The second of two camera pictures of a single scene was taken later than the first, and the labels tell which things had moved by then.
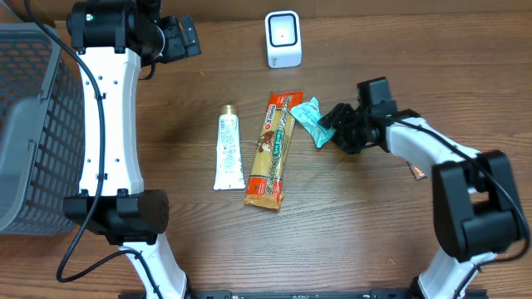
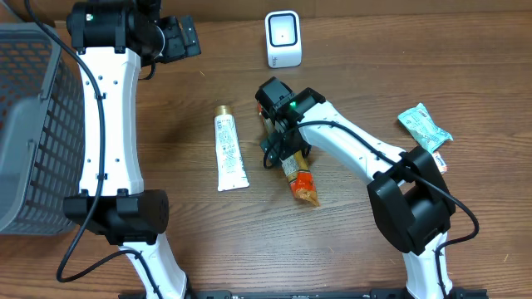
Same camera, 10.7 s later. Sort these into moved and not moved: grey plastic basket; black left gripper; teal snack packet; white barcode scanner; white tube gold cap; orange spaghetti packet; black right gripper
Moved: orange spaghetti packet; black right gripper; teal snack packet
Not moved: black left gripper; grey plastic basket; white barcode scanner; white tube gold cap
